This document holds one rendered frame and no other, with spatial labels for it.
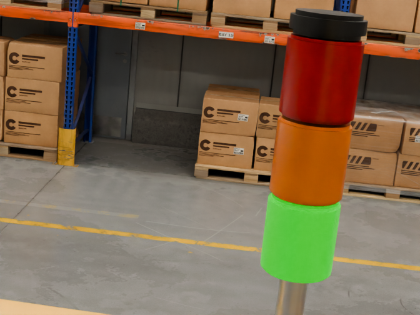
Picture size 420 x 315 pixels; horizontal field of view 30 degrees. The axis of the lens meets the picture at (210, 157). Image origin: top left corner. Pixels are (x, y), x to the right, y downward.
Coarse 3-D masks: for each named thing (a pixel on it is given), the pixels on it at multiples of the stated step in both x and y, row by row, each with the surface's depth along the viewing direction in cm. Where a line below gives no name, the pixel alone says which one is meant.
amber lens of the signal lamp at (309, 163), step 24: (288, 120) 51; (288, 144) 51; (312, 144) 50; (336, 144) 50; (288, 168) 51; (312, 168) 51; (336, 168) 51; (288, 192) 51; (312, 192) 51; (336, 192) 52
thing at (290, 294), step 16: (304, 16) 49; (320, 16) 48; (336, 16) 48; (352, 16) 49; (304, 32) 49; (320, 32) 48; (336, 32) 48; (352, 32) 49; (288, 288) 54; (304, 288) 55; (288, 304) 55; (304, 304) 56
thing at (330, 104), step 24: (288, 48) 50; (312, 48) 49; (336, 48) 49; (360, 48) 50; (288, 72) 50; (312, 72) 49; (336, 72) 49; (360, 72) 51; (288, 96) 51; (312, 96) 49; (336, 96) 49; (312, 120) 50; (336, 120) 50
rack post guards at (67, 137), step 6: (60, 132) 820; (66, 132) 819; (72, 132) 819; (60, 138) 821; (66, 138) 821; (72, 138) 821; (60, 144) 823; (66, 144) 822; (72, 144) 823; (60, 150) 824; (66, 150) 824; (72, 150) 825; (60, 156) 826; (66, 156) 826; (72, 156) 827; (54, 162) 830; (60, 162) 828; (66, 162) 827; (72, 162) 829
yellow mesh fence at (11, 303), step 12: (0, 300) 60; (0, 312) 58; (12, 312) 58; (24, 312) 58; (36, 312) 58; (48, 312) 58; (60, 312) 58; (72, 312) 59; (84, 312) 59; (96, 312) 59
